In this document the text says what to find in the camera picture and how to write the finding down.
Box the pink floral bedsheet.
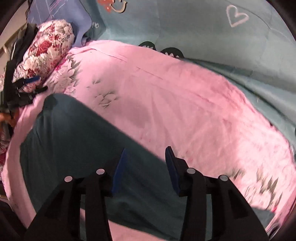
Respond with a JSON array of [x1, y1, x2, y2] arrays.
[[1, 41, 295, 240]]

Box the blue plaid pillow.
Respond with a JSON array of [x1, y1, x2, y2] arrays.
[[27, 0, 92, 47]]

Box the red floral quilt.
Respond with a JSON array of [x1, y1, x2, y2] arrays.
[[0, 19, 76, 163]]

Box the teal patterned blanket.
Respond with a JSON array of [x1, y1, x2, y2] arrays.
[[83, 1, 295, 144]]

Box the black bag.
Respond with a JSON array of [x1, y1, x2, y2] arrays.
[[1, 24, 38, 91]]

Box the dark green pants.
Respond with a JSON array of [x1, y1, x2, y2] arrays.
[[19, 93, 276, 241]]

